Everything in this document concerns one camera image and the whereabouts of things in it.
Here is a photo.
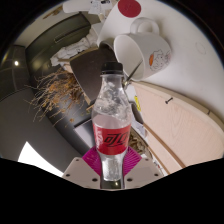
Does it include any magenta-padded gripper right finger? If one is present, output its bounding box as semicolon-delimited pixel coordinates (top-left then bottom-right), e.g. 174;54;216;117
122;146;164;190

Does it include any thin stirrer in mug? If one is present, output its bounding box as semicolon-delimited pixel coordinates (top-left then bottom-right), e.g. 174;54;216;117
122;59;144;89

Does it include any yellow sticky note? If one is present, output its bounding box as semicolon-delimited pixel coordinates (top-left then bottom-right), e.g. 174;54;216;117
134;95;142;113

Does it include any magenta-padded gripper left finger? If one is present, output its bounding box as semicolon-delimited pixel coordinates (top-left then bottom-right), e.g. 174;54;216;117
62;146;103;190

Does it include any light plywood panel with strips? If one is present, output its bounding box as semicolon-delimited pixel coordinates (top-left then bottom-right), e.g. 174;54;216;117
131;80;224;176

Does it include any dark double door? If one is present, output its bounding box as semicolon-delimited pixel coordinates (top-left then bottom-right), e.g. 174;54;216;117
25;13;93;72

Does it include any flat round red coaster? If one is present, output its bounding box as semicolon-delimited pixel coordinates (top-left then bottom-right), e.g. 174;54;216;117
117;0;142;19

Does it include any large ceiling light panel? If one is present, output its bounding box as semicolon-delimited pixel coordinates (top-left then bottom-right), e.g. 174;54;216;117
17;141;65;178

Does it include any clear red-labelled drink bottle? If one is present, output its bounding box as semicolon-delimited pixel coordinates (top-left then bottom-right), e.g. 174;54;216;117
90;60;133;183

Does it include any dried plant in grey pot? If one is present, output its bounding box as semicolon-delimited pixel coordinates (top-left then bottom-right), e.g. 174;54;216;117
26;44;118;130

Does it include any white mug with cartoon print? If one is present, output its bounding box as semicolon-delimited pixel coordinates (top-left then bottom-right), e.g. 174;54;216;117
113;17;173;83

